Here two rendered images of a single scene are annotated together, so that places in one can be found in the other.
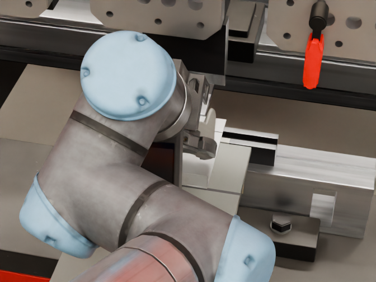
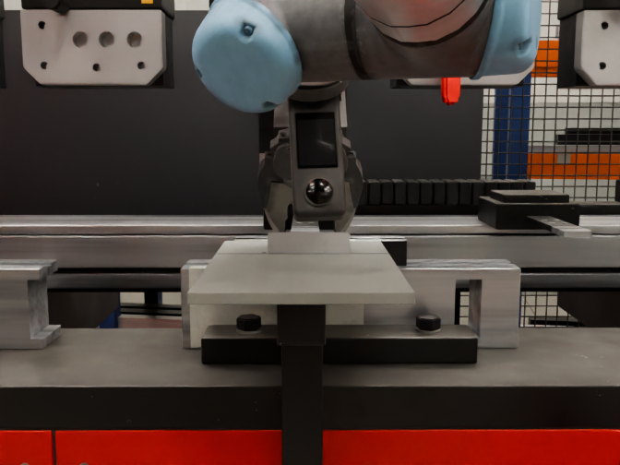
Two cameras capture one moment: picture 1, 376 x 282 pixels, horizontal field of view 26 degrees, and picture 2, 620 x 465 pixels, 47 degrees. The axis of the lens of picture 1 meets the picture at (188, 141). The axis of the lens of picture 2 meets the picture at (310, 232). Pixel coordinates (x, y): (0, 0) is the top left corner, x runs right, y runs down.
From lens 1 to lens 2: 60 cm
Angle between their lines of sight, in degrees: 36
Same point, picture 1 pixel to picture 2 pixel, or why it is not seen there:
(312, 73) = (453, 80)
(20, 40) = (88, 256)
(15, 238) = (101, 377)
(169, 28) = not seen: hidden behind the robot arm
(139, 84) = not seen: outside the picture
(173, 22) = not seen: hidden behind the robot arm
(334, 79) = (424, 255)
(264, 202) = (401, 313)
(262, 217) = (403, 327)
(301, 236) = (456, 333)
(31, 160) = (109, 336)
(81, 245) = (286, 44)
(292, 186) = (432, 280)
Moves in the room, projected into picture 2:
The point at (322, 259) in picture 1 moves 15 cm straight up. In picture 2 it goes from (484, 361) to (489, 226)
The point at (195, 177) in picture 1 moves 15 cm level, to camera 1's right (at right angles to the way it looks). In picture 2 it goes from (336, 236) to (470, 232)
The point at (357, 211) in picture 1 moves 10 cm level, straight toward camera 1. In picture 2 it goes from (506, 305) to (526, 329)
